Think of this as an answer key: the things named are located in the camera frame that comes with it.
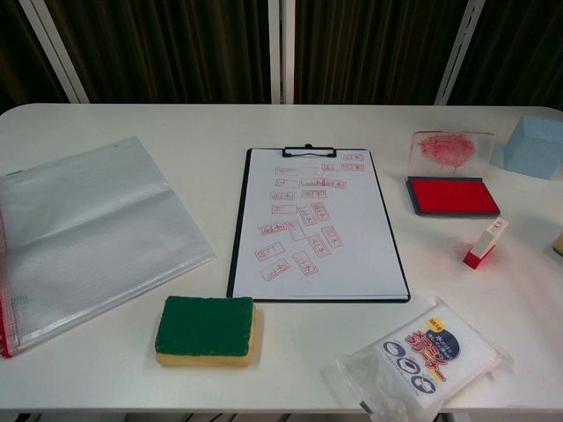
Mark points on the white stamp with red base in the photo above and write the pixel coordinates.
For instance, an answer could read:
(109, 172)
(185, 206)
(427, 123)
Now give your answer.
(481, 246)

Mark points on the black clipboard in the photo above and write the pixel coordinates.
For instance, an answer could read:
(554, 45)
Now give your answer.
(310, 152)

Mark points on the green yellow scrub sponge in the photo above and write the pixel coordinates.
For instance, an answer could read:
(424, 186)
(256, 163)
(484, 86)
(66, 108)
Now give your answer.
(202, 323)

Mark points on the red ink pad clear lid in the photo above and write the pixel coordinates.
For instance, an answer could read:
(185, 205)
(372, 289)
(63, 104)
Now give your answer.
(448, 195)

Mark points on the transparent mesh zip folder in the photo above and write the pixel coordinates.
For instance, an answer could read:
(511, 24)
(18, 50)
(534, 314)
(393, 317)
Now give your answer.
(97, 228)

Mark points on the dark pleated curtain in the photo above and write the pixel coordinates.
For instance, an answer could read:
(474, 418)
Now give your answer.
(176, 44)

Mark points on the packet of white melamine sponge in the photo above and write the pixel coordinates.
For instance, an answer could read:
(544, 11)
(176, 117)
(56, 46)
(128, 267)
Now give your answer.
(440, 365)

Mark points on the light blue foam cube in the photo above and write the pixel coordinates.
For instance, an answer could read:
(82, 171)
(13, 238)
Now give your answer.
(534, 149)

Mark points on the yellow sponge with dark slot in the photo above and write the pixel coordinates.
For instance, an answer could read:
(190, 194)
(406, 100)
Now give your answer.
(558, 244)

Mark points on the white frame post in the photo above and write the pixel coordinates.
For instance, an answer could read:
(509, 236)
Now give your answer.
(53, 48)
(281, 48)
(459, 48)

